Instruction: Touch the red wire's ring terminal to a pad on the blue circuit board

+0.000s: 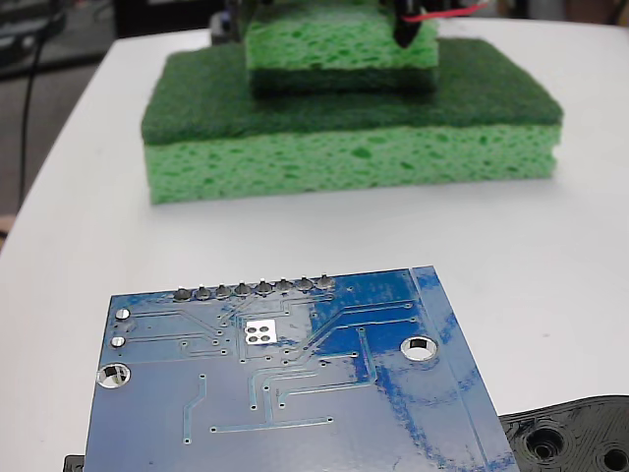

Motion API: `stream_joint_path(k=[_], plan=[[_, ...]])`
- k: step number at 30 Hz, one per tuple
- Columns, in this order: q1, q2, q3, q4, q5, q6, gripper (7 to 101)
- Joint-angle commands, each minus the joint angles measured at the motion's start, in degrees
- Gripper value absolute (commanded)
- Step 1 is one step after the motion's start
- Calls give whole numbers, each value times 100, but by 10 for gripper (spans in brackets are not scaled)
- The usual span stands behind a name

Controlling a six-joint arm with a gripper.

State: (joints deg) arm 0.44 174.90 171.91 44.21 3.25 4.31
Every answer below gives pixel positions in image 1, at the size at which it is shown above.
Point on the blue circuit board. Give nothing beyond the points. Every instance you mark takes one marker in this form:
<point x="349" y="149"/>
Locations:
<point x="295" y="418"/>

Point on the small green scouring sponge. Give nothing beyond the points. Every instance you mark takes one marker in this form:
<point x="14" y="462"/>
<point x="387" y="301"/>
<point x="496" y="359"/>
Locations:
<point x="319" y="49"/>

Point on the large green scouring sponge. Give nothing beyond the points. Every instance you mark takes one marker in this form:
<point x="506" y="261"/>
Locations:
<point x="344" y="162"/>

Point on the black background equipment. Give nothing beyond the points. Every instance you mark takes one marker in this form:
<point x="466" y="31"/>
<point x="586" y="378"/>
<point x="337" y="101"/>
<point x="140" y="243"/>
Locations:
<point x="24" y="49"/>

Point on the black plastic holder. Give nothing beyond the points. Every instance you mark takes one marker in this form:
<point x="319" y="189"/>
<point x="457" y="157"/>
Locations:
<point x="565" y="432"/>

